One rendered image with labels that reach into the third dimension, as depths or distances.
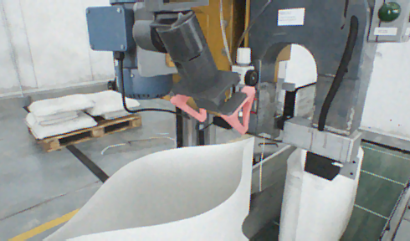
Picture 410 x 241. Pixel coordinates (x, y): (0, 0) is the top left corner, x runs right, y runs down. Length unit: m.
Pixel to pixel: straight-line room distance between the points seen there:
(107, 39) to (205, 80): 0.30
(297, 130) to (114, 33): 0.44
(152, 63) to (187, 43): 0.28
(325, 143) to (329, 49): 0.18
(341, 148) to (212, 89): 0.30
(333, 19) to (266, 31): 0.14
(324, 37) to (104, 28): 0.44
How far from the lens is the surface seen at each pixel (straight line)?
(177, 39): 0.35
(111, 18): 0.61
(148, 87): 0.67
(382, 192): 1.85
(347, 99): 0.54
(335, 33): 0.54
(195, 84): 0.39
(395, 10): 0.51
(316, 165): 0.61
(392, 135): 3.44
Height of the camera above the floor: 1.26
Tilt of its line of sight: 19 degrees down
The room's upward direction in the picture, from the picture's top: straight up
